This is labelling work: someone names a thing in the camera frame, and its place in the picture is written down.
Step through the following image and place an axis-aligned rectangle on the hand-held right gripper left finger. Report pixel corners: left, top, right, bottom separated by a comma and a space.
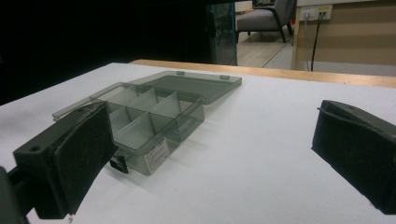
12, 101, 120, 220

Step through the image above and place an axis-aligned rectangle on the white wall power socket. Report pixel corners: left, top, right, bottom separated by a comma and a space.
299, 4, 333, 22

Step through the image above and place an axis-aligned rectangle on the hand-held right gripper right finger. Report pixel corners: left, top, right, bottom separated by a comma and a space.
311, 99, 396, 216

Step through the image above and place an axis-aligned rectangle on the bluish glass panel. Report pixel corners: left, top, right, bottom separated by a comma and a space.
206, 2, 238, 66

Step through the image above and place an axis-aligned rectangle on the black power cable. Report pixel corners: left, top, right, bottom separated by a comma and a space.
310, 12, 325, 72

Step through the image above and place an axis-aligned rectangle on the white power cable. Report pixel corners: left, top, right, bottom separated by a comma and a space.
303, 13, 312, 72

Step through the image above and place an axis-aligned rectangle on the grey armchair with black frame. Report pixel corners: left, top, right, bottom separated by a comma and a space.
235, 0, 298, 44

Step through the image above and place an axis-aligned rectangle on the transparent grey compartment box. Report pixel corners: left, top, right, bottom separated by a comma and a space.
51, 70, 243, 176

